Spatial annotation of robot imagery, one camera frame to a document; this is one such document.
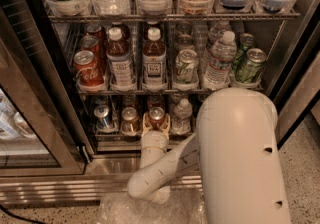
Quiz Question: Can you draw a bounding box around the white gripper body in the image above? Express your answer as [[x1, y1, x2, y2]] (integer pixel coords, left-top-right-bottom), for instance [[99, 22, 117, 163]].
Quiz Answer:
[[140, 130, 169, 168]]

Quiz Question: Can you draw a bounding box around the rear green soda can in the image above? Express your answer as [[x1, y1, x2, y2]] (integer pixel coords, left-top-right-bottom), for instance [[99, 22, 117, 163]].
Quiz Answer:
[[232, 33, 256, 71]]

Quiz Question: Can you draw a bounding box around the water bottle bottom shelf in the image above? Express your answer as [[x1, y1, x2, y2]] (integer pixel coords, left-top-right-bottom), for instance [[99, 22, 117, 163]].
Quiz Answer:
[[171, 98, 192, 135]]

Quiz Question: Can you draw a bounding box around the open steel fridge door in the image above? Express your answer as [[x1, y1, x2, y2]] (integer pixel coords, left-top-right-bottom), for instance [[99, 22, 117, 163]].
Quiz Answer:
[[269, 6, 320, 148]]

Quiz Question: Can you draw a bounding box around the front green soda can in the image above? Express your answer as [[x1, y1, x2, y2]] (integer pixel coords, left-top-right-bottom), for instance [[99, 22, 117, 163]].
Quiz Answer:
[[235, 48, 267, 83]]

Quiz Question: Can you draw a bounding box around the green soda can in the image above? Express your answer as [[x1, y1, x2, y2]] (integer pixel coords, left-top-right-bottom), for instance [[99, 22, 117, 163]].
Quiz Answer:
[[232, 33, 256, 71], [235, 48, 267, 83]]

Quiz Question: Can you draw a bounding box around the left glass fridge door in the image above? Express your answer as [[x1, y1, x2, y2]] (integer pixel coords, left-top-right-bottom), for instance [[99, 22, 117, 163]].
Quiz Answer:
[[0, 10, 84, 177]]

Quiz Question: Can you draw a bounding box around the gold can bottom shelf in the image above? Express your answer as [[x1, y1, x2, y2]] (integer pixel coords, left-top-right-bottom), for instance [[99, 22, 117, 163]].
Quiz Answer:
[[121, 107, 140, 133]]

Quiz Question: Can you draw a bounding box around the left tea bottle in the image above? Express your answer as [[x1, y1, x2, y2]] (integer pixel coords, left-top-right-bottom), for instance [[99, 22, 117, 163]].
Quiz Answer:
[[106, 27, 135, 86]]

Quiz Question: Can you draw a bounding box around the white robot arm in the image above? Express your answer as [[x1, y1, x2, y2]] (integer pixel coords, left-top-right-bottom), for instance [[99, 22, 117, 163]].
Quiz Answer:
[[128, 88, 291, 224]]

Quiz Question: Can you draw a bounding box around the black cable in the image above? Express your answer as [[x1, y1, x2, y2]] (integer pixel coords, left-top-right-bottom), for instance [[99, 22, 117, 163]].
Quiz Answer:
[[0, 204, 46, 224]]

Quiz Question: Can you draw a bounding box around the tea bottle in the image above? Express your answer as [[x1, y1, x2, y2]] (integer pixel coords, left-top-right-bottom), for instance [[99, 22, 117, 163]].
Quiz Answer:
[[106, 27, 135, 86], [142, 28, 166, 85]]

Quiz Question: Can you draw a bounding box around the front red coke can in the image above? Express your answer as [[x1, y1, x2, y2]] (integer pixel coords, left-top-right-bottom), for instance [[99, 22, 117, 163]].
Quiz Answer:
[[73, 50, 104, 87]]

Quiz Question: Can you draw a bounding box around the blue can bottom left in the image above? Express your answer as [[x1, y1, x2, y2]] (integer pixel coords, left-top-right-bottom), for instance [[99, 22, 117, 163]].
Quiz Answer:
[[94, 105, 114, 129]]

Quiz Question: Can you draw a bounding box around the water bottle middle shelf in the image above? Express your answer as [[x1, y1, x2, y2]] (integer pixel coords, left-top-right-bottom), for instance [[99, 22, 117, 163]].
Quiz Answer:
[[204, 31, 237, 84]]

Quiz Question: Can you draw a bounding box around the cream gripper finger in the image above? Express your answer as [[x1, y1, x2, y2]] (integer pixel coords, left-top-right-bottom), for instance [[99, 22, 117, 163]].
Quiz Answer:
[[141, 113, 151, 136], [160, 114, 170, 137]]

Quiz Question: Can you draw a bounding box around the right tea bottle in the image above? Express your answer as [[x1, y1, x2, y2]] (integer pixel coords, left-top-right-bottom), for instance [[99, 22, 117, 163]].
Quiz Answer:
[[142, 28, 166, 85]]

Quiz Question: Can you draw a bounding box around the red coke can bottom shelf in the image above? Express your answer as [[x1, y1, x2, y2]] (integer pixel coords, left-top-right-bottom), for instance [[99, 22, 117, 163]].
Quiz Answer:
[[148, 107, 165, 130]]

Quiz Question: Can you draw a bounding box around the white diet soda can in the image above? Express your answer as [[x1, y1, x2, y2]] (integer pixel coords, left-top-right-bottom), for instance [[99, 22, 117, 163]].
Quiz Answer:
[[175, 49, 198, 84]]

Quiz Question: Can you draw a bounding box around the clear plastic bag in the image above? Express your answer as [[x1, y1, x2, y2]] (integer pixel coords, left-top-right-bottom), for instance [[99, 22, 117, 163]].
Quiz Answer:
[[95, 189, 208, 224]]

